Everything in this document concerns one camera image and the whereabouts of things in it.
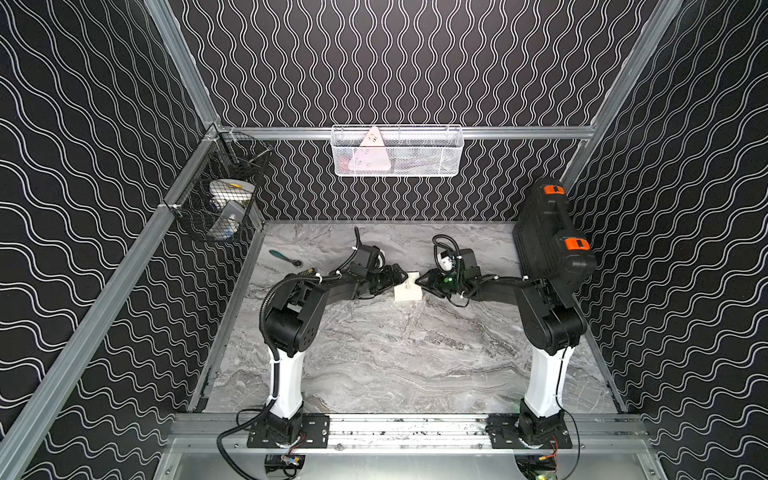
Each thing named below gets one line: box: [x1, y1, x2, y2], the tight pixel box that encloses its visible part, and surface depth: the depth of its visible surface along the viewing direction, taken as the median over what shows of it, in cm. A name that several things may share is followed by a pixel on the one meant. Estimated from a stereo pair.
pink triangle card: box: [349, 126, 391, 171], surface depth 92 cm
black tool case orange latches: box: [512, 178, 597, 293], surface depth 83 cm
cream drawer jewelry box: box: [394, 271, 422, 301], surface depth 100 cm
